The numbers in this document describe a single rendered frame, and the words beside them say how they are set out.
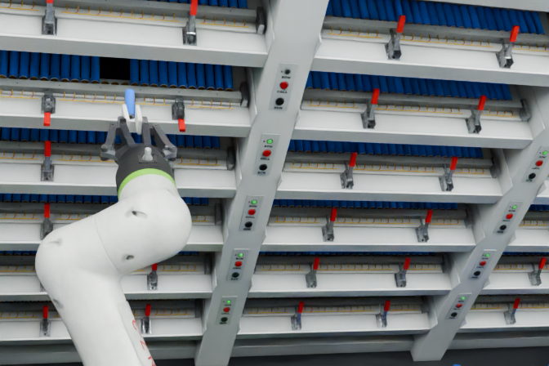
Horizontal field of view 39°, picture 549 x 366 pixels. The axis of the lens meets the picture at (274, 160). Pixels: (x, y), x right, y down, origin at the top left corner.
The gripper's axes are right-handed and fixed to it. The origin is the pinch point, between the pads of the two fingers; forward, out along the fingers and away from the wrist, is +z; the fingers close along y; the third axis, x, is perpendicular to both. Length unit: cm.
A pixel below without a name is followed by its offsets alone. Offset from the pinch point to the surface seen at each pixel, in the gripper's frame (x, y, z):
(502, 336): 94, -129, 34
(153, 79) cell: 1.9, -6.8, 23.0
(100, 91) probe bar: 3.8, 4.5, 20.0
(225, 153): 20.8, -25.4, 25.0
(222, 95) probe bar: 3.5, -21.4, 19.2
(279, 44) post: -12.2, -29.5, 10.4
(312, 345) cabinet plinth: 94, -64, 36
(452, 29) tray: -16, -70, 16
